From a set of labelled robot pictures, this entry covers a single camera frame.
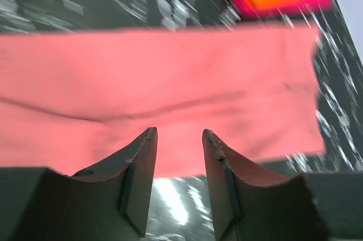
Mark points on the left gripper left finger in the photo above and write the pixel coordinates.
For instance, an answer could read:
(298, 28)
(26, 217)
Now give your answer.
(106, 201)

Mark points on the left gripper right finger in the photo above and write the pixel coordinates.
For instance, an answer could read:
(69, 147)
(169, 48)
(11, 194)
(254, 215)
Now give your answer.
(250, 202)

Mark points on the salmon pink t-shirt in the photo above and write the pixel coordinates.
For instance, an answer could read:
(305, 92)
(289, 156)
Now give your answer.
(69, 100)

